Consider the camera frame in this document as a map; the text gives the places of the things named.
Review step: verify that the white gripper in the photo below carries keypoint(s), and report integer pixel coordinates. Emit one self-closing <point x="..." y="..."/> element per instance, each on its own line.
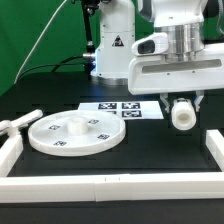
<point x="153" y="75"/>

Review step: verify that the white round table top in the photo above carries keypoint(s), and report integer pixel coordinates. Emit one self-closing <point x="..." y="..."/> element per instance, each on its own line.
<point x="77" y="133"/>

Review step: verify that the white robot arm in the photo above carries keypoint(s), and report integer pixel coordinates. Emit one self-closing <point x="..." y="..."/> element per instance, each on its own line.
<point x="123" y="22"/>

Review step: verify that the white paper marker sheet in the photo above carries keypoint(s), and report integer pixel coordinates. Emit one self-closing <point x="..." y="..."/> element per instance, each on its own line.
<point x="127" y="110"/>

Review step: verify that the white rod part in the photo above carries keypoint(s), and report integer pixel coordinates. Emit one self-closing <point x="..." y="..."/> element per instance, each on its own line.
<point x="12" y="127"/>

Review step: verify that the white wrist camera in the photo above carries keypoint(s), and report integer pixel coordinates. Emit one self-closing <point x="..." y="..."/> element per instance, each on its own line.
<point x="156" y="43"/>

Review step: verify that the white front frame bar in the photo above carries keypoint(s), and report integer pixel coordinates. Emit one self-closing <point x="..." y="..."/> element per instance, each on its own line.
<point x="126" y="187"/>

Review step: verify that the black camera stand pole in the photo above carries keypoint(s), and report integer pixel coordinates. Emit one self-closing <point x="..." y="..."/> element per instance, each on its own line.
<point x="88" y="9"/>

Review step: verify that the white left frame bar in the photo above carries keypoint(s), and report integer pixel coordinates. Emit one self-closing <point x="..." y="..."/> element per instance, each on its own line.
<point x="9" y="153"/>

